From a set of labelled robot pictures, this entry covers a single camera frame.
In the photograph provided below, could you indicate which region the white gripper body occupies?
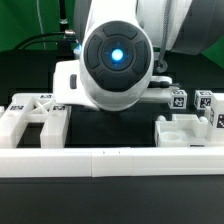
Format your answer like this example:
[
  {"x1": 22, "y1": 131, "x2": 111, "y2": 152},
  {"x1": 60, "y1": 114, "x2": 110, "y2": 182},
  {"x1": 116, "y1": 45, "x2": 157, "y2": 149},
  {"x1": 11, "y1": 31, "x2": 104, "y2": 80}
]
[{"x1": 52, "y1": 59, "x2": 176, "y2": 111}]

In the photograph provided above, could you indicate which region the white chair seat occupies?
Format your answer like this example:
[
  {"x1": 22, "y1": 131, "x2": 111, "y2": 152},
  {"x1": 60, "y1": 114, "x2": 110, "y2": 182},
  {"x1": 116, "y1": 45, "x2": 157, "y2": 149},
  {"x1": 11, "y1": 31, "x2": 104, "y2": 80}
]
[{"x1": 154, "y1": 114, "x2": 212, "y2": 147}]

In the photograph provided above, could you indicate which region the white U-shaped obstacle fence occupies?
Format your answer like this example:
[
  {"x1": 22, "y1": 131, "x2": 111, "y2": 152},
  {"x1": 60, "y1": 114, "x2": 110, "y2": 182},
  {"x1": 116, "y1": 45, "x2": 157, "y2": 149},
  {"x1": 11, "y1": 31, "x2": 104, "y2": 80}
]
[{"x1": 0, "y1": 106, "x2": 224, "y2": 179}]

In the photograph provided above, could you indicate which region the white tagged cube left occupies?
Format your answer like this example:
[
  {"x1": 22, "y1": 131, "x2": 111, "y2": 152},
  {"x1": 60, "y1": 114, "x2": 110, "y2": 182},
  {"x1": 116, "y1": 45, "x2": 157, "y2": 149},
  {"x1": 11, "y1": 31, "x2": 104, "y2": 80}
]
[{"x1": 169, "y1": 90, "x2": 187, "y2": 109}]

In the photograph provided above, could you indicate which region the white tagged cube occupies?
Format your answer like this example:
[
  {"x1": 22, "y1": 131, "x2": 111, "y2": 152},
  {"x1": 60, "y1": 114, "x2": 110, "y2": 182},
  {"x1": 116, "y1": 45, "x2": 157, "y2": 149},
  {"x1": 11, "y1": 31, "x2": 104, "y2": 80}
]
[
  {"x1": 194, "y1": 90, "x2": 212, "y2": 110},
  {"x1": 169, "y1": 90, "x2": 187, "y2": 109}
]

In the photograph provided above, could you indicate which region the white tagged cube right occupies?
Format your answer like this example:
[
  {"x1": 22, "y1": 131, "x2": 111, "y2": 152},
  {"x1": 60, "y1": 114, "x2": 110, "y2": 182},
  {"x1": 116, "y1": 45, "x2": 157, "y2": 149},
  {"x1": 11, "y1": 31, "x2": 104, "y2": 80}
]
[{"x1": 194, "y1": 90, "x2": 212, "y2": 110}]

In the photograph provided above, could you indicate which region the black cable bundle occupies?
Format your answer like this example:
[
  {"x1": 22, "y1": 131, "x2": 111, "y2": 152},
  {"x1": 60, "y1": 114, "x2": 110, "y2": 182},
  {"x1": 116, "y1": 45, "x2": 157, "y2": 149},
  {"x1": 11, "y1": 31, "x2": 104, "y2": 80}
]
[{"x1": 13, "y1": 0, "x2": 81, "y2": 52}]

